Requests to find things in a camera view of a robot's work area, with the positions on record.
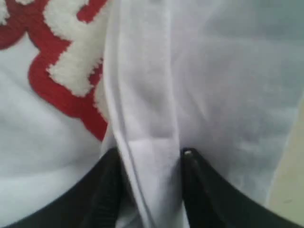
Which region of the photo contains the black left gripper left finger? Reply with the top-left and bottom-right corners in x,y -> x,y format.
10,148 -> 124,228

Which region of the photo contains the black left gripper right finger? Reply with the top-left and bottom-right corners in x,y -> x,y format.
181,148 -> 298,228

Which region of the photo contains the white t-shirt red Chinese lettering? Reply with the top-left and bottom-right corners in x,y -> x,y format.
0,0 -> 304,228

